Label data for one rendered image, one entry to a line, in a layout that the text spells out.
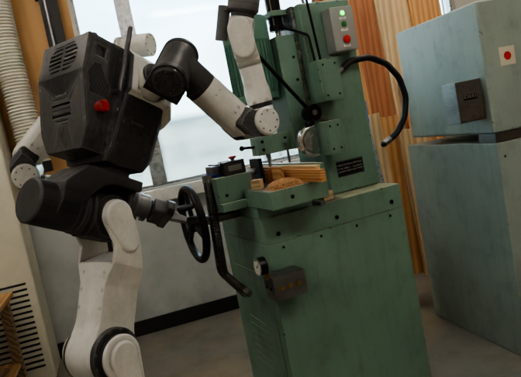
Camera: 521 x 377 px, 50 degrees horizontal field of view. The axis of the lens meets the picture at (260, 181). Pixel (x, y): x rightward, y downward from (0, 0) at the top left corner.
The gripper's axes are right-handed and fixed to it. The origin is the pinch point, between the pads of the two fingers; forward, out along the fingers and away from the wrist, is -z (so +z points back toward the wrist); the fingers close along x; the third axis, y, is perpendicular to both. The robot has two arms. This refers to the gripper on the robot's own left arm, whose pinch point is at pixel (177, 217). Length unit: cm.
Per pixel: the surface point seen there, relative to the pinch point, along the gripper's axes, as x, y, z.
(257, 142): 13.5, 33.2, -22.3
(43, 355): -159, -1, 11
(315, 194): 30.1, 4.1, -35.6
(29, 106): -98, 107, 58
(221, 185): 8.2, 12.8, -11.5
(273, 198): 26.8, -0.7, -21.7
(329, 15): 53, 68, -30
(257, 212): 12.2, 3.1, -23.7
